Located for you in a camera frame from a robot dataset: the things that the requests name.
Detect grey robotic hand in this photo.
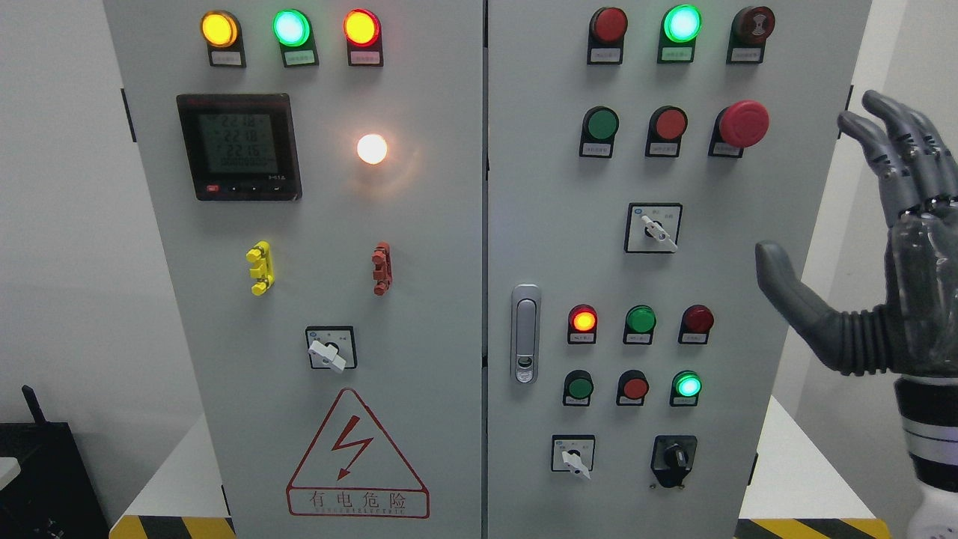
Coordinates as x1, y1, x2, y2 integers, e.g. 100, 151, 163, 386
755, 90, 956, 379

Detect green lit indicator light lower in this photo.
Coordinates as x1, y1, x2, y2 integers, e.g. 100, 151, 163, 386
668, 371, 704, 407

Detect green lit indicator light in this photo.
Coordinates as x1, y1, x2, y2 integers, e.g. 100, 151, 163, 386
668, 371, 704, 407
657, 4, 702, 64

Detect red emergency stop mushroom button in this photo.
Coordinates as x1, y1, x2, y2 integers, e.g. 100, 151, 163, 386
708, 100, 770, 158

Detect green indicator light middle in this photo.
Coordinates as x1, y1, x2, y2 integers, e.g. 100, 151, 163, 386
623, 305, 657, 345

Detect red push button lower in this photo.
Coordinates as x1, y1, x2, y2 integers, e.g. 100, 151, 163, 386
615, 371, 650, 406

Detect red push button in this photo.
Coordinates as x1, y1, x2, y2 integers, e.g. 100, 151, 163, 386
644, 106, 689, 158
615, 371, 650, 406

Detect red push button upper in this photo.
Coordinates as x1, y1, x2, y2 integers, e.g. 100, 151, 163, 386
644, 106, 689, 158

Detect red lit indicator light middle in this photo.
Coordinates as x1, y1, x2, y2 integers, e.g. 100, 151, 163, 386
566, 304, 598, 344

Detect green push button lower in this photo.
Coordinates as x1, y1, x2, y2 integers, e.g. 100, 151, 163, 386
562, 369, 594, 406

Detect green push button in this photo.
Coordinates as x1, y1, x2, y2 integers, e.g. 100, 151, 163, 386
562, 369, 594, 406
579, 106, 620, 158

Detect dark red buzzer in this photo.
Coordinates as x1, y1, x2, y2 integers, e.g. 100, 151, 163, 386
726, 6, 776, 64

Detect green push button upper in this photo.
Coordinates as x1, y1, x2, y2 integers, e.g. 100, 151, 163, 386
579, 106, 620, 158

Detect green lit indicator light top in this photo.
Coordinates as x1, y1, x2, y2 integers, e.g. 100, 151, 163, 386
657, 4, 702, 64

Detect silver cabinet door latch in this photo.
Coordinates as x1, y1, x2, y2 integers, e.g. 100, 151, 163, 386
510, 283, 541, 383

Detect dark red indicator light top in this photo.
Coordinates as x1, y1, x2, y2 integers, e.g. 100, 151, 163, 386
586, 6, 629, 65

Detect grey electrical control cabinet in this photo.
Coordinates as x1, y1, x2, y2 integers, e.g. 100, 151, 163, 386
105, 1, 871, 538

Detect red terminal connector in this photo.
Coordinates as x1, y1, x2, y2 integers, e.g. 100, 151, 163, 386
370, 242, 393, 296

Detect white lit indicator lamp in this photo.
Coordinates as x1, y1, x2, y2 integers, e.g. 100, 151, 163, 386
356, 133, 388, 166

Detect red high voltage warning sticker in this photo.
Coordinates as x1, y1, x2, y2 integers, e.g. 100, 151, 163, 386
285, 388, 430, 519

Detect red-orange lit indicator light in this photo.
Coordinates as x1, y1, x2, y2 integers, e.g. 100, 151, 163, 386
343, 9, 384, 67

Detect yellow terminal connector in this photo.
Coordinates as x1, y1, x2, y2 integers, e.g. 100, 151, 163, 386
245, 241, 276, 296

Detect green indicator light top left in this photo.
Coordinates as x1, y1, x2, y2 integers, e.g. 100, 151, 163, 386
272, 9, 318, 67

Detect black digital power meter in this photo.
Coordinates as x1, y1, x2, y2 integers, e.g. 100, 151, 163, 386
177, 93, 302, 201

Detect yellow indicator light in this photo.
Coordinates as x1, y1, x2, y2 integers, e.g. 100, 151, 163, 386
201, 10, 246, 68

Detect black box with antenna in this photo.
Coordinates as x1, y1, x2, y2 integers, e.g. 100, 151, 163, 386
1, 386, 109, 538

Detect black key selector switch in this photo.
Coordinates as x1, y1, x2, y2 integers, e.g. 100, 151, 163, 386
650, 436, 698, 488

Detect left door grey rotary switch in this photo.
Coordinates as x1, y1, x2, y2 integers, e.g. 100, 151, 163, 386
305, 325, 357, 373

